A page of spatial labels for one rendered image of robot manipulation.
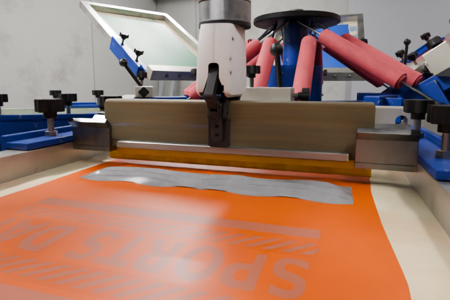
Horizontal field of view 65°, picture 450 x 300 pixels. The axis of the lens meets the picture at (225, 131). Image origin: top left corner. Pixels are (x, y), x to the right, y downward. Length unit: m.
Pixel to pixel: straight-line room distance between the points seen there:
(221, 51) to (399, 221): 0.29
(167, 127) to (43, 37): 3.79
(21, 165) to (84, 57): 4.04
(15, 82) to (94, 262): 3.83
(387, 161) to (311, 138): 0.10
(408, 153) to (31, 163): 0.51
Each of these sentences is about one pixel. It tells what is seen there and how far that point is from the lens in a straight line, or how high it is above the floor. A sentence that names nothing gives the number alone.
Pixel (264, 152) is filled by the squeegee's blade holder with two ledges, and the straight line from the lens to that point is 0.49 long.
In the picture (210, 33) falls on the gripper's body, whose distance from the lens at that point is 0.48.
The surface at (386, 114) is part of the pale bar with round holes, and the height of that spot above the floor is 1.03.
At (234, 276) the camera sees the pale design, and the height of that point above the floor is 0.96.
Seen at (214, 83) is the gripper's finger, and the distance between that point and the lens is 0.46.
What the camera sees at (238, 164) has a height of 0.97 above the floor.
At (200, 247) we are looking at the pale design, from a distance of 0.30.
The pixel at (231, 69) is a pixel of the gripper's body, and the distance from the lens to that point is 0.48.
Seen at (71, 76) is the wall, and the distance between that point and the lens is 4.45.
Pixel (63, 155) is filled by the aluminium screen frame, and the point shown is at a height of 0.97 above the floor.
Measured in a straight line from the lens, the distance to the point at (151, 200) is 0.41.
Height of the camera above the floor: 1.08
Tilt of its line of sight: 8 degrees down
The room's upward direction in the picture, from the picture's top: straight up
